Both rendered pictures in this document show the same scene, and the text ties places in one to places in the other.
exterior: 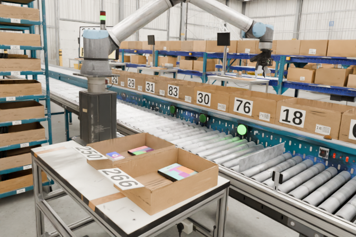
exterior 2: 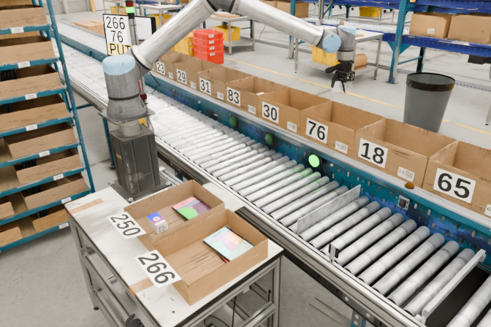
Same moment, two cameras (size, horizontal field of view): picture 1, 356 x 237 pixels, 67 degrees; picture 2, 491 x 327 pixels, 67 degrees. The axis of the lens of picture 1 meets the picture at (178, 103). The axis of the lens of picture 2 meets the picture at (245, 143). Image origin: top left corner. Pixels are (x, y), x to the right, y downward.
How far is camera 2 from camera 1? 0.54 m
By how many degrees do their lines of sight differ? 15
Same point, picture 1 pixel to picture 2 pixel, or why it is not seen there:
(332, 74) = (475, 25)
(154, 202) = (193, 294)
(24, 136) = (55, 166)
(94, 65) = (122, 106)
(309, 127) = (391, 168)
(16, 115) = (42, 144)
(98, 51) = (124, 88)
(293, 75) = (418, 25)
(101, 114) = (138, 160)
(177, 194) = (218, 279)
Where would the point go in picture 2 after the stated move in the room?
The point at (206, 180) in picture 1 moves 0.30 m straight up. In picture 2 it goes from (253, 258) to (252, 194)
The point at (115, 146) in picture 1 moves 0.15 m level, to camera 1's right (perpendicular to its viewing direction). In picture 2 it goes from (157, 202) to (187, 203)
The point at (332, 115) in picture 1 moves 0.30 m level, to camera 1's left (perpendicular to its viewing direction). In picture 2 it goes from (417, 159) to (351, 159)
